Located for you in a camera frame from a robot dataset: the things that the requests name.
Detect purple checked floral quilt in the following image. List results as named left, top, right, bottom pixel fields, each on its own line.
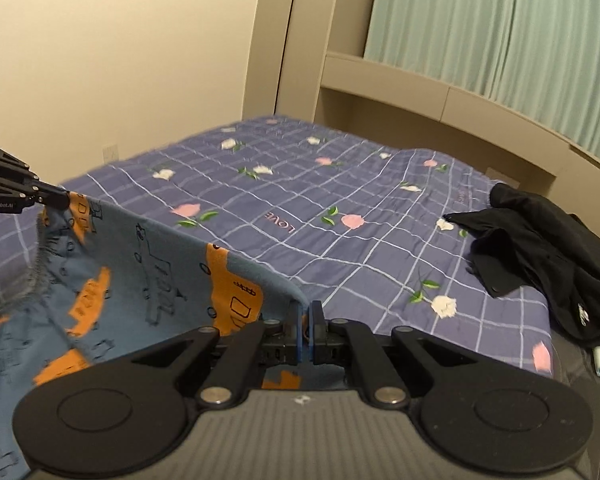
left=0, top=117, right=553, bottom=375

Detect black clothing pile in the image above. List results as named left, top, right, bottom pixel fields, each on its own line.
left=443, top=183, right=600, bottom=348

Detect wall power socket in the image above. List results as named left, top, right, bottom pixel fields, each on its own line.
left=102, top=144, right=119, bottom=164

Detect beige wardrobe and window unit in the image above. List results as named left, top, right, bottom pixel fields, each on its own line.
left=240, top=0, right=600, bottom=252

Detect teal window curtain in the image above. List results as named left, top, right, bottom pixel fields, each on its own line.
left=364, top=0, right=600, bottom=158

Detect blue pants with orange vehicles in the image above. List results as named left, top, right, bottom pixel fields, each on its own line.
left=0, top=190, right=351, bottom=480

